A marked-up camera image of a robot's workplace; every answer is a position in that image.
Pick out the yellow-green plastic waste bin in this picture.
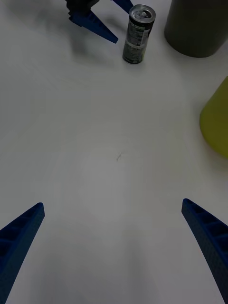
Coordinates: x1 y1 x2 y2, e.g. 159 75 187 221
199 76 228 159

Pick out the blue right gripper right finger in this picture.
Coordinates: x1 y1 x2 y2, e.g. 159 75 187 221
181 198 228 304

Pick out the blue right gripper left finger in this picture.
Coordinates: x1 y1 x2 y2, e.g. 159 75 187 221
0 202 46 304

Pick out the black drink can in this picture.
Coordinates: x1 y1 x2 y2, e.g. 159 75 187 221
122 4 157 65

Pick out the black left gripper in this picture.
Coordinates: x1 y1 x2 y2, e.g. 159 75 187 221
65 0 134 44

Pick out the grey plastic waste bin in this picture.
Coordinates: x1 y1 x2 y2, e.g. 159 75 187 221
164 0 228 58

